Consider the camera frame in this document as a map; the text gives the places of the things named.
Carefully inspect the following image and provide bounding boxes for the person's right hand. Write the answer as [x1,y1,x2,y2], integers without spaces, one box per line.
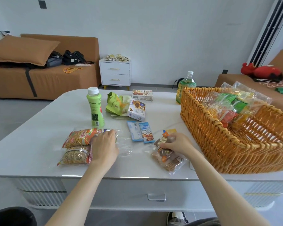
[158,133,197,158]

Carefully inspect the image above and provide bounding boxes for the pink cord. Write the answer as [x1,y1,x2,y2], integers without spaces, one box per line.
[258,79,283,89]

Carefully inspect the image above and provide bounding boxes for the person's shoe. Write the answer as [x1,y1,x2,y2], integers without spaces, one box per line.
[166,211,189,226]

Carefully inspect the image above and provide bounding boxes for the black bag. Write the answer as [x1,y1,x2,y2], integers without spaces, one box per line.
[62,50,95,66]

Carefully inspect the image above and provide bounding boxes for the white nightstand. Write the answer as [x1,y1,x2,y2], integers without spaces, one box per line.
[99,58,132,90]

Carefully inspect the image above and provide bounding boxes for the clear chocolate cookie packet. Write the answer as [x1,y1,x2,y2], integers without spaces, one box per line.
[145,129,188,175]

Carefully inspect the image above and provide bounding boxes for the brown cushion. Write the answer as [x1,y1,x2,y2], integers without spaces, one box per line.
[0,35,61,67]

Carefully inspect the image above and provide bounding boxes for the orange wicker basket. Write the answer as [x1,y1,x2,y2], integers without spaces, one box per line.
[180,86,283,174]

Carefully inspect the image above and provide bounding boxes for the person's left hand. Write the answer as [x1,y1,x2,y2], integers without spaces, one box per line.
[90,129,120,173]

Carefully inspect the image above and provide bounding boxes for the person's left forearm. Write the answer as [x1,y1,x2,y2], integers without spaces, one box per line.
[45,161,114,226]

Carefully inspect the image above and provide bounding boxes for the black cable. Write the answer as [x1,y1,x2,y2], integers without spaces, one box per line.
[171,78,185,90]

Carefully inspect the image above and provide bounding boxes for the white blue biscuit box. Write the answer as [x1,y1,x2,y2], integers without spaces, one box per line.
[127,99,146,122]

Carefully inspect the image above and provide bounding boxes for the table drawer handle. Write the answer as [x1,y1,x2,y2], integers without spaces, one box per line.
[147,193,167,202]

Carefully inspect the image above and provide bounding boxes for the brown sofa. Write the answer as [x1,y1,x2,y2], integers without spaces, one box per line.
[0,33,101,100]

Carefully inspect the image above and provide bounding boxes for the green snack bag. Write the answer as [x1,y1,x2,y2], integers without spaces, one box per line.
[105,92,132,117]

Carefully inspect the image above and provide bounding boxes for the grey bag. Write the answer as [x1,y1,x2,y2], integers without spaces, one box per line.
[46,51,63,68]

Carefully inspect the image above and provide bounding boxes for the white standing air conditioner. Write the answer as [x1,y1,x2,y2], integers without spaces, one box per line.
[246,0,283,67]

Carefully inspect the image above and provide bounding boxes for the blue nut picture sachet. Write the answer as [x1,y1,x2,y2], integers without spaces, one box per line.
[139,122,155,144]

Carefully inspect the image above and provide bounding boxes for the white cookie box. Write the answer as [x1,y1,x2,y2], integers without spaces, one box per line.
[132,89,154,102]

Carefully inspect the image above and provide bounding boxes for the light blue sachet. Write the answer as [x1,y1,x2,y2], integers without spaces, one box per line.
[127,120,143,142]

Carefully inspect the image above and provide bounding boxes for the green drink bottle white cap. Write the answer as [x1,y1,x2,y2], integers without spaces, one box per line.
[86,87,105,128]

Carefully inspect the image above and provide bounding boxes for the person's right forearm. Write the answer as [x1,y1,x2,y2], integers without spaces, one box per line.
[184,148,272,226]

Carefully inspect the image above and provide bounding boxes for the black round stool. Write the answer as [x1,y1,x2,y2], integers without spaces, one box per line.
[0,207,38,226]

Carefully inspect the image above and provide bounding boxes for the orange flat card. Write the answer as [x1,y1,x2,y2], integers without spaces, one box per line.
[62,67,83,74]

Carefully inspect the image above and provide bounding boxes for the person's leg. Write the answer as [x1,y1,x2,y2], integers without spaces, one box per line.
[184,217,222,226]

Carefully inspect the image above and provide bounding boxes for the large green tea bottle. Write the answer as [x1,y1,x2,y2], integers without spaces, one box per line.
[176,71,197,104]

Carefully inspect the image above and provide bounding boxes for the black strap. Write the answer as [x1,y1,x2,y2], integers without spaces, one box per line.
[25,68,38,98]

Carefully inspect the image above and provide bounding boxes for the pile of snack packets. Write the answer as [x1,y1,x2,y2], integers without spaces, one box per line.
[202,81,273,130]

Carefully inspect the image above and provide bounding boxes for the orange noodle snack packet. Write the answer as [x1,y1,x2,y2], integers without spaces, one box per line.
[62,128,133,158]
[57,145,94,166]

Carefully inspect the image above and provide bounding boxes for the red plush toy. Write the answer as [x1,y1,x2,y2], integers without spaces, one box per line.
[241,62,283,83]

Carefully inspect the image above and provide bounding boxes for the pile of paper tags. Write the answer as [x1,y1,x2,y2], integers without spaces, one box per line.
[104,54,130,62]

